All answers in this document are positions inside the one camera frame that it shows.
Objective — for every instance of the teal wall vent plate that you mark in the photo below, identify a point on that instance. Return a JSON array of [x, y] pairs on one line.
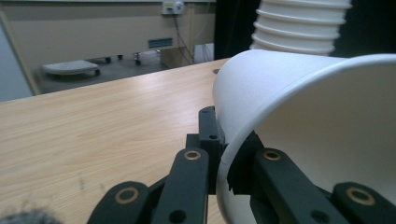
[[160, 42]]

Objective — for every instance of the grey fuzzy object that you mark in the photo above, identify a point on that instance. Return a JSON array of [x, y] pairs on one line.
[[28, 217]]

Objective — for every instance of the black curtain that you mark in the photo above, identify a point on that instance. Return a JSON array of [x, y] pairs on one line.
[[233, 28]]

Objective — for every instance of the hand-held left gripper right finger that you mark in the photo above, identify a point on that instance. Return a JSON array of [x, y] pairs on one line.
[[243, 171]]

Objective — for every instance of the white panel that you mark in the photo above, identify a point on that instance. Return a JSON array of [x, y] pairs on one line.
[[204, 53]]

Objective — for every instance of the white wall box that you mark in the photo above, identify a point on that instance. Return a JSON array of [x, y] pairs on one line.
[[172, 6]]

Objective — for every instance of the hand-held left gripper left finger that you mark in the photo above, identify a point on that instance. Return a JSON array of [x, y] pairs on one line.
[[211, 146]]

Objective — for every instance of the stack of white paper cups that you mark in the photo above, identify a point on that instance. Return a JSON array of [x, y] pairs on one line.
[[295, 28]]

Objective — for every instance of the white paper cup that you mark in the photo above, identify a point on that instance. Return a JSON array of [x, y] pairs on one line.
[[264, 87]]

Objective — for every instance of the small caster wheel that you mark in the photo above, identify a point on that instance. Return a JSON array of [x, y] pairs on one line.
[[137, 59], [108, 59]]

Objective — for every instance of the brown cardboard box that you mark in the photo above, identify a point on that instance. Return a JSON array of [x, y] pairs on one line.
[[174, 57]]

